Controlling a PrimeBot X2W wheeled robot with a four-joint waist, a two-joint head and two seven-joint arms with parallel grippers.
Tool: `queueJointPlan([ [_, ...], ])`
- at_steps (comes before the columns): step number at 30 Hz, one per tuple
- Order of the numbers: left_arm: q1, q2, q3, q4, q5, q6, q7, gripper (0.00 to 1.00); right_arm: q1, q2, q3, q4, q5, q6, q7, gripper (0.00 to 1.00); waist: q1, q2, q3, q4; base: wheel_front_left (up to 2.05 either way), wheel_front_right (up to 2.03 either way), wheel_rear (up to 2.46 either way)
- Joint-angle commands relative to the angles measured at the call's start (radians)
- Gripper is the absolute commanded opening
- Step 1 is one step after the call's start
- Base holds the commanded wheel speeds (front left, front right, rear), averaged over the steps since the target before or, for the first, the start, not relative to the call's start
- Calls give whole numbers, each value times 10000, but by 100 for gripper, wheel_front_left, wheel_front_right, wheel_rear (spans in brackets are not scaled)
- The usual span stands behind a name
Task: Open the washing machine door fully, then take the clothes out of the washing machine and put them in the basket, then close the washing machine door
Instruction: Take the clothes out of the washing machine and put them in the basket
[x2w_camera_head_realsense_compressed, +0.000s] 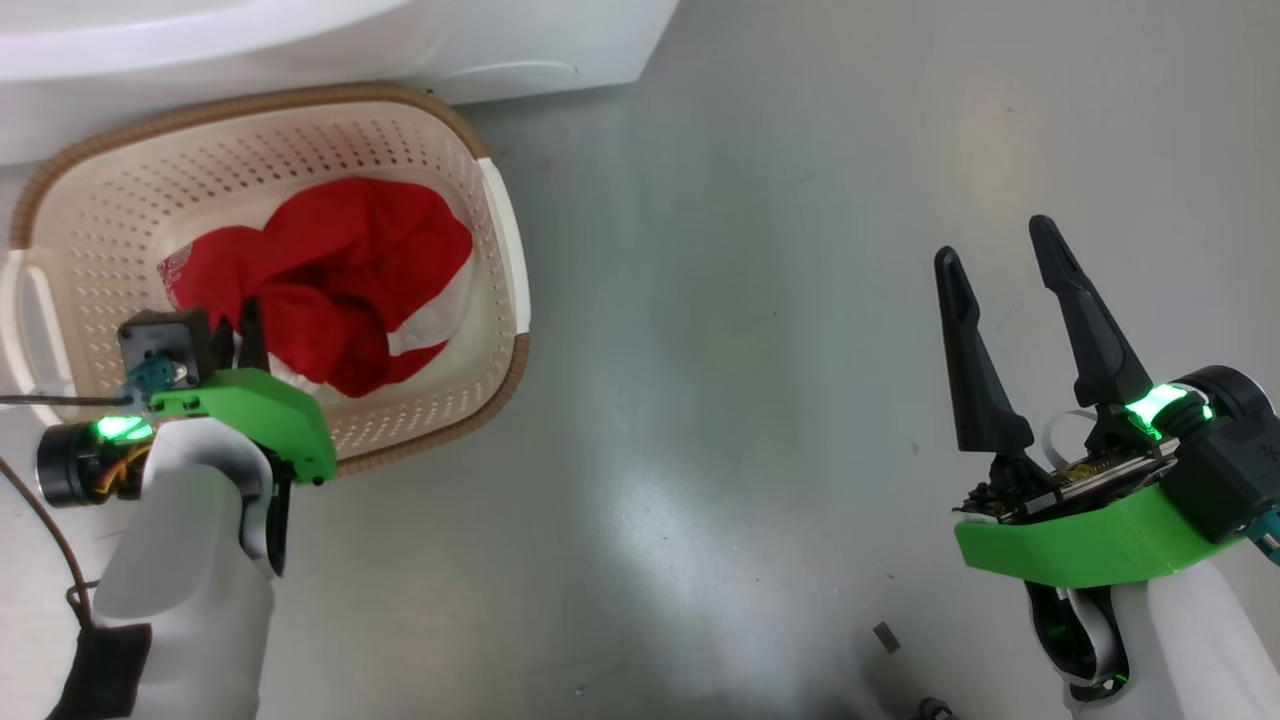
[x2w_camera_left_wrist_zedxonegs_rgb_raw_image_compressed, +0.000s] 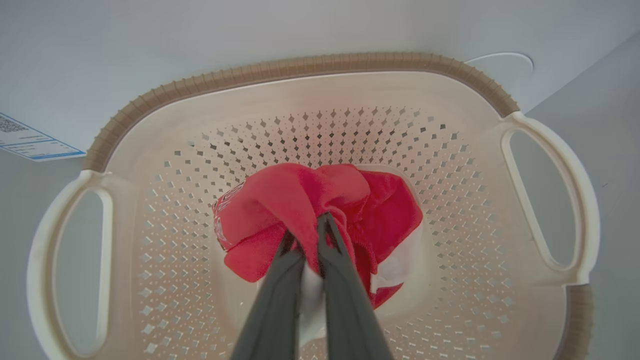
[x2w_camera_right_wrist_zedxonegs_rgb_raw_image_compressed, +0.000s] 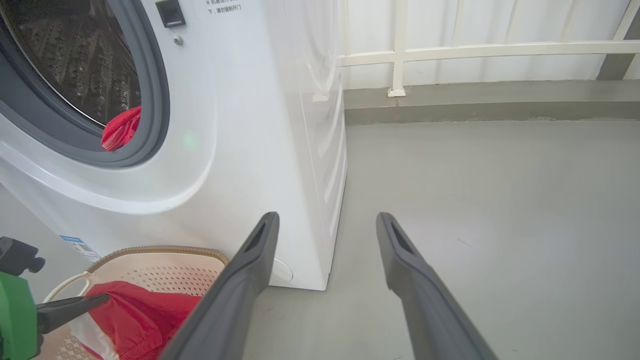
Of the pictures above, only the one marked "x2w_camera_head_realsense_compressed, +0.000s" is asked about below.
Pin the cream laundry basket brown rim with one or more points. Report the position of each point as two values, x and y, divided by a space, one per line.
430 180

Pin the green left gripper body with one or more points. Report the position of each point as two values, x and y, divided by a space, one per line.
270 415

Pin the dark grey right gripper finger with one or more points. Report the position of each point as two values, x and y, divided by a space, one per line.
975 370
1095 340

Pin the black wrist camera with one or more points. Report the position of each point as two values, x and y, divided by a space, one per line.
165 335
1225 485

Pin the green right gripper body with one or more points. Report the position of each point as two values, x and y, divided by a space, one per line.
1080 545

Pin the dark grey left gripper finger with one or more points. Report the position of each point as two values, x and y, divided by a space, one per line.
253 340
222 345

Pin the white washing machine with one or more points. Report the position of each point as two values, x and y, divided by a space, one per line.
300 60

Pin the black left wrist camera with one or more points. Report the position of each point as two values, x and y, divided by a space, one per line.
165 335

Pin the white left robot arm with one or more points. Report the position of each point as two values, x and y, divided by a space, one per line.
190 560

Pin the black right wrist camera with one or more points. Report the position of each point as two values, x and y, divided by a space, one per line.
1225 485

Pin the small grey floor scrap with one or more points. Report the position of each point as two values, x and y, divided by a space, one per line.
886 637

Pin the red white garment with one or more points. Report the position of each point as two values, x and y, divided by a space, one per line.
340 270

